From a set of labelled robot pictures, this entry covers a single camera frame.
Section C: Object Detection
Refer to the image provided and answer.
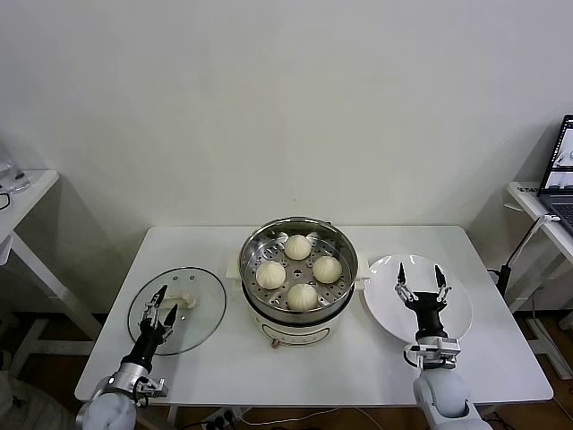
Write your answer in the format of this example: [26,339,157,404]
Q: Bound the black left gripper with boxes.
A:
[121,286,179,366]

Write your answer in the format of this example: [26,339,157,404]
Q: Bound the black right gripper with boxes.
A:
[393,262,453,341]

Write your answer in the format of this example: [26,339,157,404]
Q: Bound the glass lid with cream handle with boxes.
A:
[128,267,227,356]

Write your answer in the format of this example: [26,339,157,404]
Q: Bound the white steamed baozi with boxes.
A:
[254,261,287,290]
[284,234,311,261]
[312,255,344,284]
[286,282,319,313]

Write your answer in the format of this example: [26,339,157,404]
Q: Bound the stainless steel steamer basket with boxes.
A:
[225,217,371,322]

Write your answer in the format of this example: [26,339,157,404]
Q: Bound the white round plate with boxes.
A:
[363,254,474,348]

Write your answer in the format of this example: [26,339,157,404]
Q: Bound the white floor power strip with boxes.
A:
[199,406,245,426]

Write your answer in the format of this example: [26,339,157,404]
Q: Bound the white side table with laptop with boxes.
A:
[505,181,573,382]

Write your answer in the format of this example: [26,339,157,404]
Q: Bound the cream electric cooker base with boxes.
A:
[241,281,355,349]

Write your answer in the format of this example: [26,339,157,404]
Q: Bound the dark open laptop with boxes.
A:
[536,114,573,234]

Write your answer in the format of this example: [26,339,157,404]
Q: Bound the grey fabric heap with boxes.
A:
[0,353,86,430]

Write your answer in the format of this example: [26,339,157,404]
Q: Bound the white side table with jar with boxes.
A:
[0,168,105,373]

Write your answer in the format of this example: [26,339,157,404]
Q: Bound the clear glass jar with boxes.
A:
[0,141,32,194]

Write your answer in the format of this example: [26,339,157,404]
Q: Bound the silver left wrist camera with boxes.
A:
[133,375,170,400]

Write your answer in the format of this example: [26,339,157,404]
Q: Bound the black power adapter with cable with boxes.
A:
[487,264,511,295]

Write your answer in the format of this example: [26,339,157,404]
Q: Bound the white laptop cable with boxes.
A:
[505,214,560,270]

